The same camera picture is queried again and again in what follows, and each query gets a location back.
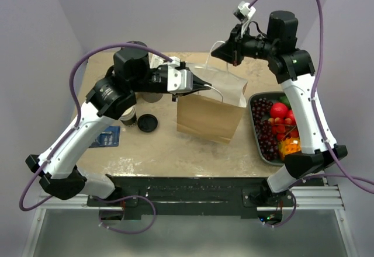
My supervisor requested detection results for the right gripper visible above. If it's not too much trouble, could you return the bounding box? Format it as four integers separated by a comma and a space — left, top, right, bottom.
212, 22, 278, 67

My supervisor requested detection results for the brown paper takeout bag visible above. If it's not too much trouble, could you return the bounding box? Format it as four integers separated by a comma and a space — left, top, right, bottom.
176, 54, 248, 144

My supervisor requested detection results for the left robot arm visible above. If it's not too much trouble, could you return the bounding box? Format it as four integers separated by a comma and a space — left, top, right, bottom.
26, 41, 211, 206

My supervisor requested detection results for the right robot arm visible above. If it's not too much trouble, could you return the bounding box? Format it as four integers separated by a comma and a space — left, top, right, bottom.
212, 9, 348, 206

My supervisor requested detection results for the blue battery blister pack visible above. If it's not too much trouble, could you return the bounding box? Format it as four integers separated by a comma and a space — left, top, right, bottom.
89, 126, 120, 148

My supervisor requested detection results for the grey fruit tray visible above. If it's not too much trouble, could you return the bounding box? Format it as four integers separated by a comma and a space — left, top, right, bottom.
248, 92, 301, 165

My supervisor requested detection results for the dark red grapes bunch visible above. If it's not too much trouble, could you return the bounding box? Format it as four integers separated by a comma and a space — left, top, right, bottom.
251, 98, 279, 161

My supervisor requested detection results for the green apple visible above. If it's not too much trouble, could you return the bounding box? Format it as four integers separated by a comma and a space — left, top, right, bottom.
279, 95, 291, 109

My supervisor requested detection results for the stack of paper cups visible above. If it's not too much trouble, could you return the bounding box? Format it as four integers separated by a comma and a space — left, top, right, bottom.
119, 106, 137, 126

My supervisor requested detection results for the red apple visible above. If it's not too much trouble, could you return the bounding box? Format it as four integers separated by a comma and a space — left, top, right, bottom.
269, 102, 289, 119
286, 109, 296, 126

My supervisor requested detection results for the cherries pile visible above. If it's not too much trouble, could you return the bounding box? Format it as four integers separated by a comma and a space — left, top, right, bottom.
268, 117, 299, 142

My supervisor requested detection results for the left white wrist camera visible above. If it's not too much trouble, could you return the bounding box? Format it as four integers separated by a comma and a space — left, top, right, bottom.
167, 57, 193, 94

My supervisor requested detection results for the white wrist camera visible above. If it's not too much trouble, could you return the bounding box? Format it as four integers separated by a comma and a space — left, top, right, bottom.
233, 1, 256, 37
167, 57, 193, 94

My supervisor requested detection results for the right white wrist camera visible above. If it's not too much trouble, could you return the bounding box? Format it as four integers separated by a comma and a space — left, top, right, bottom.
233, 1, 256, 37

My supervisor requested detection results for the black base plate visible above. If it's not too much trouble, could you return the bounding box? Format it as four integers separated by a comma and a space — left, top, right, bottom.
86, 176, 296, 221

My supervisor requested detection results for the aluminium rail frame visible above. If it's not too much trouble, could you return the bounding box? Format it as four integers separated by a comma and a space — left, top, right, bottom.
23, 175, 359, 256

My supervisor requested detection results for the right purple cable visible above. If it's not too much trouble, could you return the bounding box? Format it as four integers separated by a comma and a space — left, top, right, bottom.
248, 0, 374, 228

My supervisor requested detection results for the purple cable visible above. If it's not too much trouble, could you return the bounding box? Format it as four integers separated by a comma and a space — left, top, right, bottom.
248, 0, 374, 228
19, 42, 182, 234

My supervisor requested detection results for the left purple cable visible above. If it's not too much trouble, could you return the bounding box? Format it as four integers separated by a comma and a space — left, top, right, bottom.
19, 42, 182, 234

